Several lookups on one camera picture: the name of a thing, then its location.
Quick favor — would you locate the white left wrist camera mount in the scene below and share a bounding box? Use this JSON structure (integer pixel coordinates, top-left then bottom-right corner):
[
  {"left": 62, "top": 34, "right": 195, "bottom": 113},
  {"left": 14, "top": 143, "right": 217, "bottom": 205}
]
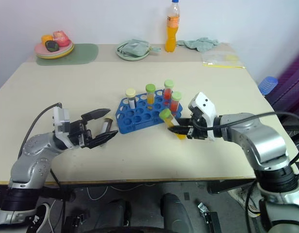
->
[{"left": 51, "top": 106, "right": 74, "bottom": 148}]

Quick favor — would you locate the pale green plate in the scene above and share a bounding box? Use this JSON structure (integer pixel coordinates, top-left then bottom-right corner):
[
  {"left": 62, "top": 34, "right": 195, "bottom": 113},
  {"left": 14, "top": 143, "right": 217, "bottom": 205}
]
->
[{"left": 115, "top": 41, "right": 150, "bottom": 61}]

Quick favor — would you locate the clear plastic zip bag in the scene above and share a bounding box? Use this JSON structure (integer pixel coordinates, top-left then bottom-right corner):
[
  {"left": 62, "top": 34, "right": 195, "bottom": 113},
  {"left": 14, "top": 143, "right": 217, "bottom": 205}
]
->
[{"left": 201, "top": 52, "right": 246, "bottom": 70}]

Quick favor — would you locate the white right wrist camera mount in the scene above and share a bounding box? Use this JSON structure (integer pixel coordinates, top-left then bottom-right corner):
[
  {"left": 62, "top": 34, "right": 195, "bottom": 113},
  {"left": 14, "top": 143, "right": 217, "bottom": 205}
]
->
[{"left": 187, "top": 91, "right": 218, "bottom": 142}]

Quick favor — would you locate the yellow plate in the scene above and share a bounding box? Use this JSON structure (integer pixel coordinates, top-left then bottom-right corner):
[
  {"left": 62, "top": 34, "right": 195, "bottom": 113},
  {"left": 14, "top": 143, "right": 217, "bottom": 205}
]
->
[{"left": 36, "top": 45, "right": 75, "bottom": 60}]

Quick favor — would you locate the pale yellow capped test tube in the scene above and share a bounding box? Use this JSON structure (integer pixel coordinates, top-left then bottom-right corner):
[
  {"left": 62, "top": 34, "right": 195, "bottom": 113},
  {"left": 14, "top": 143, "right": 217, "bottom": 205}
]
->
[{"left": 125, "top": 88, "right": 137, "bottom": 109}]

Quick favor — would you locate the purple fabric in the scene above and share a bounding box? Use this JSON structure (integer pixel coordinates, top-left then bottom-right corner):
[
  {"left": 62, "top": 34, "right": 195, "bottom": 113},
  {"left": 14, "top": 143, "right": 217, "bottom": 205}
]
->
[{"left": 265, "top": 52, "right": 299, "bottom": 115}]

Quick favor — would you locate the dark rounded shape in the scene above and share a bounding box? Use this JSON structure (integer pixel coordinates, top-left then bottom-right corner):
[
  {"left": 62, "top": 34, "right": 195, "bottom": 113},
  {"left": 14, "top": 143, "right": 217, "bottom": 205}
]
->
[
  {"left": 86, "top": 199, "right": 132, "bottom": 231},
  {"left": 160, "top": 193, "right": 196, "bottom": 231}
]

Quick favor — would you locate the blue test tube rack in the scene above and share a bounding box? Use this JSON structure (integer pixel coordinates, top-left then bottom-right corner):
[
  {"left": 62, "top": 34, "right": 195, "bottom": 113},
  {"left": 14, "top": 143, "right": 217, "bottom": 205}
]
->
[{"left": 115, "top": 88, "right": 184, "bottom": 135}]

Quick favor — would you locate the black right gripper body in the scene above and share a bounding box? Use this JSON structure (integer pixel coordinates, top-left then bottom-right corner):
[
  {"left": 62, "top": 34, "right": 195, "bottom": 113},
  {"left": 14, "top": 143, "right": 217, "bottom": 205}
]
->
[{"left": 187, "top": 106, "right": 211, "bottom": 140}]

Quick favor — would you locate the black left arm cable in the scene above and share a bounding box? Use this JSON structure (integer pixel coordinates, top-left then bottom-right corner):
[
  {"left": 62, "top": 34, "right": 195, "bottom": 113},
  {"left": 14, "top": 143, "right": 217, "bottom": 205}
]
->
[{"left": 17, "top": 102, "right": 63, "bottom": 158}]

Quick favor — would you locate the black sneaker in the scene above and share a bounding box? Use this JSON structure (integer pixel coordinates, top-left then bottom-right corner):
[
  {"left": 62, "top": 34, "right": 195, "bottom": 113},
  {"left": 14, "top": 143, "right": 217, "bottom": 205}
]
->
[{"left": 25, "top": 203, "right": 51, "bottom": 233}]

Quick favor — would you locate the white sneaker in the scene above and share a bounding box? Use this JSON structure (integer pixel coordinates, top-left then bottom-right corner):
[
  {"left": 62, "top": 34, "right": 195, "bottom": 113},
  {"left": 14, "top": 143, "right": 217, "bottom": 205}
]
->
[{"left": 227, "top": 186, "right": 249, "bottom": 209}]

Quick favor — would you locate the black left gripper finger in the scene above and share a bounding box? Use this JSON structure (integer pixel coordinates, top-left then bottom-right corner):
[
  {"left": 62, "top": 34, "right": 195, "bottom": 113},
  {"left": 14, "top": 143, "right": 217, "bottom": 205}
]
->
[
  {"left": 81, "top": 108, "right": 112, "bottom": 121},
  {"left": 81, "top": 130, "right": 119, "bottom": 150}
]

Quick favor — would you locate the pink toy fruit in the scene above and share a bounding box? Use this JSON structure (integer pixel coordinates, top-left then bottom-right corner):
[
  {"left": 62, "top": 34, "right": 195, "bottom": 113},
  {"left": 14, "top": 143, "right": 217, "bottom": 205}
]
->
[{"left": 52, "top": 30, "right": 70, "bottom": 47}]

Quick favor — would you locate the green capped yellow liquid tube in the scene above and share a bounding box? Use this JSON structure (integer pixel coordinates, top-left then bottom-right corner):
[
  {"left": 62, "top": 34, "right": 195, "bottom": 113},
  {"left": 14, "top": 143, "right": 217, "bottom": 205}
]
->
[
  {"left": 145, "top": 83, "right": 157, "bottom": 110},
  {"left": 159, "top": 108, "right": 187, "bottom": 141}
]

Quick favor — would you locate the black and green toy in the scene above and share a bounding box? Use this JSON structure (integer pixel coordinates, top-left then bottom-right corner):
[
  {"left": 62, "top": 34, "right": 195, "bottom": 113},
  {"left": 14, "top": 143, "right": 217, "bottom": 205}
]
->
[{"left": 44, "top": 40, "right": 60, "bottom": 52}]

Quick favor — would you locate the blue bottle cap stack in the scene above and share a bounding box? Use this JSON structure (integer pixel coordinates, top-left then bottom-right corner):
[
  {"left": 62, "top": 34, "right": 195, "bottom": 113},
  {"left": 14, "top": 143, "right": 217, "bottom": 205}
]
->
[{"left": 258, "top": 76, "right": 279, "bottom": 96}]

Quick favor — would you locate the green placemat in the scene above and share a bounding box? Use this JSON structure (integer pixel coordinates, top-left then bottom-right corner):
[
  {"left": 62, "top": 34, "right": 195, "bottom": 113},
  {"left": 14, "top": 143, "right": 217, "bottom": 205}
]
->
[{"left": 36, "top": 43, "right": 99, "bottom": 66}]

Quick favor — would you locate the orange toy fruit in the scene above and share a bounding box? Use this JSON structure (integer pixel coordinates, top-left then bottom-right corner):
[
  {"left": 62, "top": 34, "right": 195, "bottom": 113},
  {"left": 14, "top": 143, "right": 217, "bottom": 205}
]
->
[{"left": 41, "top": 34, "right": 54, "bottom": 45}]

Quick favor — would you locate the green capped red liquid tube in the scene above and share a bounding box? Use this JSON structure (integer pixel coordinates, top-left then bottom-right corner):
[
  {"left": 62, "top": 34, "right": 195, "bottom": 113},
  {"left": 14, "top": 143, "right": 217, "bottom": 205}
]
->
[
  {"left": 163, "top": 80, "right": 175, "bottom": 100},
  {"left": 170, "top": 91, "right": 183, "bottom": 115}
]

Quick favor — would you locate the brown capped white label tube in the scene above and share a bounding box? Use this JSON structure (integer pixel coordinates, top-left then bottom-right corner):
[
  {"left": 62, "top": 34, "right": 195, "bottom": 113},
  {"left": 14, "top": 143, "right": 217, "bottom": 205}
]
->
[{"left": 100, "top": 116, "right": 115, "bottom": 137}]

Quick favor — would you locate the black table frame bar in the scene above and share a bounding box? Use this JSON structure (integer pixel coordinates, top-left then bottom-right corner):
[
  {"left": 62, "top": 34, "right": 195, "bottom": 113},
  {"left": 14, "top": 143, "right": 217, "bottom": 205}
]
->
[{"left": 207, "top": 179, "right": 257, "bottom": 195}]

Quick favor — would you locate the crumpled green cloth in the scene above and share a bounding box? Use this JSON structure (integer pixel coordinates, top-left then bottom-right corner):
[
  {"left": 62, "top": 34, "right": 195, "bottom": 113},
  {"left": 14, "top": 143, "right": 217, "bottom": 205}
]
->
[{"left": 176, "top": 37, "right": 220, "bottom": 53}]

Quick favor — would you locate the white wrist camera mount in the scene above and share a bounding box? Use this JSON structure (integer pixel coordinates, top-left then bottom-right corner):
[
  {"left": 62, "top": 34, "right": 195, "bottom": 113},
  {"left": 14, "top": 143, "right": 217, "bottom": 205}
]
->
[
  {"left": 187, "top": 91, "right": 218, "bottom": 142},
  {"left": 51, "top": 106, "right": 74, "bottom": 148}
]

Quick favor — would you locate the pink plate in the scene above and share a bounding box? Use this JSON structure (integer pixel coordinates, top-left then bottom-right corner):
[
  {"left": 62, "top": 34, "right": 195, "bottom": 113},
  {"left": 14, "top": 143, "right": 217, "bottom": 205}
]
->
[{"left": 34, "top": 40, "right": 74, "bottom": 57}]

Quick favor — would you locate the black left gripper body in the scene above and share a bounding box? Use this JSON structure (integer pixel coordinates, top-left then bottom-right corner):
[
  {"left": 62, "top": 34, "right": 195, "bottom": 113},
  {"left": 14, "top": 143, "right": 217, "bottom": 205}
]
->
[{"left": 68, "top": 118, "right": 93, "bottom": 149}]

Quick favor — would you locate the orange soda bottle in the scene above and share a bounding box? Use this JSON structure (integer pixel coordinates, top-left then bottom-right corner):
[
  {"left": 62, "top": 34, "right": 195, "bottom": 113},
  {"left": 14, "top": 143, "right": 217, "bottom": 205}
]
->
[{"left": 165, "top": 0, "right": 181, "bottom": 53}]

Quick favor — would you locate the black caster bracket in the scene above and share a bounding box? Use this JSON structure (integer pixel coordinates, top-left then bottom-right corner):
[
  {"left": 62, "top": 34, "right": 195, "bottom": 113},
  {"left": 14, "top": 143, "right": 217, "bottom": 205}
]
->
[{"left": 197, "top": 201, "right": 219, "bottom": 233}]

